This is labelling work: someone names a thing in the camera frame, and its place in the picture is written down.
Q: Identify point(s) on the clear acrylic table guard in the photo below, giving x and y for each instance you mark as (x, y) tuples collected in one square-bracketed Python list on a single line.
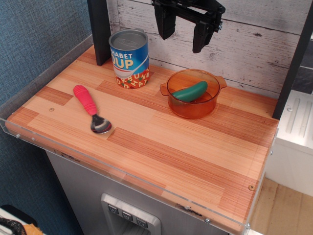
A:
[(27, 179)]

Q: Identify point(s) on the grey toy fridge cabinet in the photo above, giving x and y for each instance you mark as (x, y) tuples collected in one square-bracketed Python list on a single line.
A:
[(84, 187)]

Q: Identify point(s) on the black vertical post left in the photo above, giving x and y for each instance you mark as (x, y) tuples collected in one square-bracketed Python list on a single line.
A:
[(101, 31)]

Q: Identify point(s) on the white toy sink unit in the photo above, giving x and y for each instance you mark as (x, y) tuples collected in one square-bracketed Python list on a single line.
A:
[(290, 162)]

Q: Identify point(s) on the orange transparent plastic pot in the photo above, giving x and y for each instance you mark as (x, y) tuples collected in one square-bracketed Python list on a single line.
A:
[(187, 78)]

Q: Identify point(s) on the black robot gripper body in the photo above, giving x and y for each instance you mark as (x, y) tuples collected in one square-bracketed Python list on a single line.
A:
[(193, 10)]

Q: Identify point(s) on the silver ice dispenser panel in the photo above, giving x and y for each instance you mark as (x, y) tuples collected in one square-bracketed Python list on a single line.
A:
[(125, 219)]

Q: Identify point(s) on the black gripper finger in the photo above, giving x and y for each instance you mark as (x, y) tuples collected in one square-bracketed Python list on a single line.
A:
[(203, 33), (166, 20)]

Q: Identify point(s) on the black mesh orange object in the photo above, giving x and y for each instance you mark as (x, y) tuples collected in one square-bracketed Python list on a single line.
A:
[(15, 222)]

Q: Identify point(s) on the black vertical post right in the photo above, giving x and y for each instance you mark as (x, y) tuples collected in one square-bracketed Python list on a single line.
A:
[(295, 64)]

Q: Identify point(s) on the red handled metal spoon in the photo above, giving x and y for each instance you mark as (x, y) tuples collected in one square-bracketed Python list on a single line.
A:
[(98, 125)]

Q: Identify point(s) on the green toy pickle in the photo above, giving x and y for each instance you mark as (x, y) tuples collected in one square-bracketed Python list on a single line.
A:
[(191, 93)]

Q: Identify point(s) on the black vertical post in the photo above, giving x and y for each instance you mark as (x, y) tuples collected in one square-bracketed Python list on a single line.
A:
[(101, 31), (295, 64)]

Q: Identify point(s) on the blue alphabet soup can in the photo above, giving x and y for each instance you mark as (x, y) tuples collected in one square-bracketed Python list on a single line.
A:
[(130, 58)]

